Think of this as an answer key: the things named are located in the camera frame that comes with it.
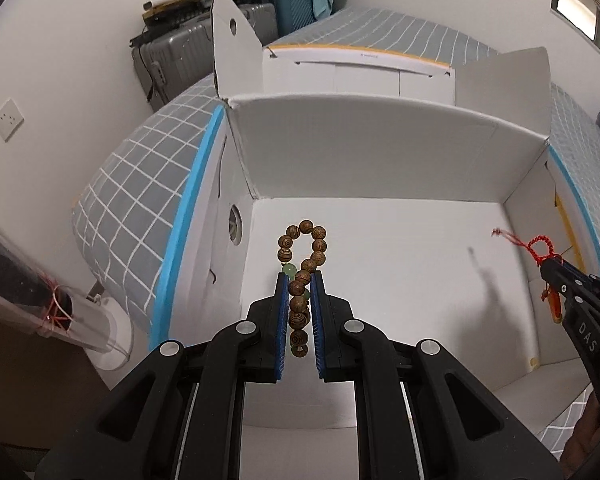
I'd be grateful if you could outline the teal suitcase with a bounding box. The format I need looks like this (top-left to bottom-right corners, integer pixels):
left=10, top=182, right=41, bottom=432
left=257, top=0, right=334, bottom=37

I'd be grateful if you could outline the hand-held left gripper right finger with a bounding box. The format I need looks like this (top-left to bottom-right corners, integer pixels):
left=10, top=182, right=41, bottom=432
left=311, top=270, right=566, bottom=480

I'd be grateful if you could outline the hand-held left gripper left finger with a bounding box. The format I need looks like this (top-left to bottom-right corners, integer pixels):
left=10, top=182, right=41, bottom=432
left=35, top=271, right=288, bottom=480

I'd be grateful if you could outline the wooden bead bracelet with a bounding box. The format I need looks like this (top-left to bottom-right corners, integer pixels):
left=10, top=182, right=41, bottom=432
left=277, top=220, right=329, bottom=360

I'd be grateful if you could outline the person's right hand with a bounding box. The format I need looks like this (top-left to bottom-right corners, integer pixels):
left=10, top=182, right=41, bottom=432
left=562, top=391, right=600, bottom=467

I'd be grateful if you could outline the white round appliance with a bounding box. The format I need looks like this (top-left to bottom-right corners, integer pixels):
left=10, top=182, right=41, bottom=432
left=72, top=294, right=134, bottom=372

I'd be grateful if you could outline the black flat case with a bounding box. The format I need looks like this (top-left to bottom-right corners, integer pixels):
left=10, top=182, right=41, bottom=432
left=142, top=0, right=217, bottom=27

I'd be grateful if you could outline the red cord bracelet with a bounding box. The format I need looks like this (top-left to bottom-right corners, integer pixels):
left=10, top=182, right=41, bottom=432
left=491, top=228, right=565, bottom=324

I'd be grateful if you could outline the clear plastic bag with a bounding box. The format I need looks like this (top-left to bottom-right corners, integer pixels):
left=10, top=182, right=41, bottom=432
left=0, top=137, right=82, bottom=342

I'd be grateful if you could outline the grey ribbed suitcase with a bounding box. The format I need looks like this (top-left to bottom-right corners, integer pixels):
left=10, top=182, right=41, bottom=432
left=131, top=2, right=281, bottom=112

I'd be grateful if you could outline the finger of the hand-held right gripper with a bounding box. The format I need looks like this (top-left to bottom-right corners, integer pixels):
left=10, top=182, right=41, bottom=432
left=554, top=255, right=600, bottom=301
left=540, top=260, right=583, bottom=307

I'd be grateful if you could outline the white wall socket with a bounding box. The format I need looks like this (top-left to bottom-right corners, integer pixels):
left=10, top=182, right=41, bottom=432
left=0, top=98, right=25, bottom=141

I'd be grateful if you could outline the white cardboard box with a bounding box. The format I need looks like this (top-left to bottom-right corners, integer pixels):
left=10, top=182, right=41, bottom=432
left=150, top=0, right=600, bottom=432

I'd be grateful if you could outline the grey checked bed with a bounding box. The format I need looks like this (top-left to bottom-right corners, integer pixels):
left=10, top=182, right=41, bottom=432
left=71, top=7, right=600, bottom=461

